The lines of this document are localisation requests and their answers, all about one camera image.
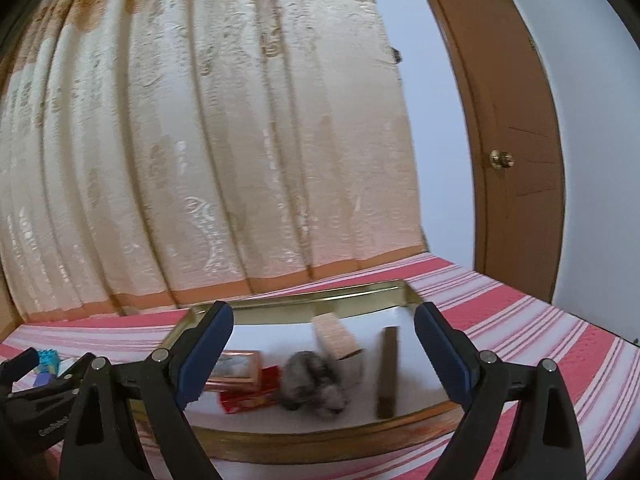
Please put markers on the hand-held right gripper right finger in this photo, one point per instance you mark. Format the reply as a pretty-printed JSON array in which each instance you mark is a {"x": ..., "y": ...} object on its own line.
[{"x": 445, "y": 355}]

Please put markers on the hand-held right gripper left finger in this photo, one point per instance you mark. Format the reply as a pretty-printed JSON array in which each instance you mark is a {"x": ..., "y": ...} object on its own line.
[{"x": 202, "y": 360}]

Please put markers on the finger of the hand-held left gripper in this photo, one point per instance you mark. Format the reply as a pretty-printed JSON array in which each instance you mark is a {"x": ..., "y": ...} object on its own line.
[
  {"x": 17, "y": 367},
  {"x": 65, "y": 377}
]

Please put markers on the purple toy block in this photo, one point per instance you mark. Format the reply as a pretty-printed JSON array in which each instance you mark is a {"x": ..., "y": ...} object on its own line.
[{"x": 45, "y": 379}]

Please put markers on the teal toy block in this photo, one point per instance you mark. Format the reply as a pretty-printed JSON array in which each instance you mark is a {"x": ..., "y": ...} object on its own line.
[{"x": 50, "y": 360}]

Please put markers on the copper framed small box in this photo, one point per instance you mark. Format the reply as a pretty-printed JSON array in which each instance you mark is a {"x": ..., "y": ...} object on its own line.
[{"x": 235, "y": 367}]

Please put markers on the red toy brick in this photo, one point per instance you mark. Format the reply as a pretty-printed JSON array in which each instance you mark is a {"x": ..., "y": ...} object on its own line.
[{"x": 250, "y": 396}]

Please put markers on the brown bar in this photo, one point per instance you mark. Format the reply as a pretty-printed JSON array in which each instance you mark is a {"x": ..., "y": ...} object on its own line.
[{"x": 387, "y": 375}]

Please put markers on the grey black toy piece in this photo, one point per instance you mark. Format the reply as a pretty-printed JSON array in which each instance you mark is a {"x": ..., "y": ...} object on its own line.
[{"x": 310, "y": 380}]

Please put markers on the white toy block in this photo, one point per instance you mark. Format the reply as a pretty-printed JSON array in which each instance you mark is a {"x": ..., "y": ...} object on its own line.
[{"x": 335, "y": 335}]

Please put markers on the gold metal tin tray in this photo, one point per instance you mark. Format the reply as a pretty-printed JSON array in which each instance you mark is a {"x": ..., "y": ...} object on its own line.
[{"x": 300, "y": 442}]

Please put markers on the white paper liner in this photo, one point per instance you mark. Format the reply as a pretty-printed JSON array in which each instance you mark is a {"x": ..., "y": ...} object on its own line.
[{"x": 395, "y": 317}]

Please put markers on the pink striped cloth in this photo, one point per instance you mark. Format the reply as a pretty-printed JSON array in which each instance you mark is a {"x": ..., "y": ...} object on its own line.
[{"x": 525, "y": 320}]

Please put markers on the brass door knob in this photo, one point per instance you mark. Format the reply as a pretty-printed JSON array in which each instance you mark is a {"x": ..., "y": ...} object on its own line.
[{"x": 501, "y": 159}]

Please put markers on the cream floral curtain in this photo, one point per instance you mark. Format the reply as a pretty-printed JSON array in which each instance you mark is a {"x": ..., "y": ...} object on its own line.
[{"x": 225, "y": 135}]

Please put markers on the brown wooden door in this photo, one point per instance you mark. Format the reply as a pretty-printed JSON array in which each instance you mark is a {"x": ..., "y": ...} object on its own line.
[{"x": 510, "y": 85}]

